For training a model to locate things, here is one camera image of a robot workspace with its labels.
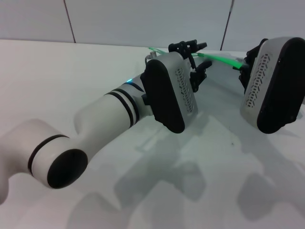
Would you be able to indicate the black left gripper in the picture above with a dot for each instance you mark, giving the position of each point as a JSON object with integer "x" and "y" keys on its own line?
{"x": 182, "y": 51}

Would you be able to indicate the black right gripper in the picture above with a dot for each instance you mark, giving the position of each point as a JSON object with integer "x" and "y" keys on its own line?
{"x": 256, "y": 52}

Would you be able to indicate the clear green-zip document bag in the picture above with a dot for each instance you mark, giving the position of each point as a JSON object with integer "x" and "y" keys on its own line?
{"x": 221, "y": 59}

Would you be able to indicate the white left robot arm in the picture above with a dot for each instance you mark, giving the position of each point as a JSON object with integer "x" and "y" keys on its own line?
{"x": 102, "y": 112}

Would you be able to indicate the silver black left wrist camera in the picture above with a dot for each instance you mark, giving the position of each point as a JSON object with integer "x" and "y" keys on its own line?
{"x": 169, "y": 93}

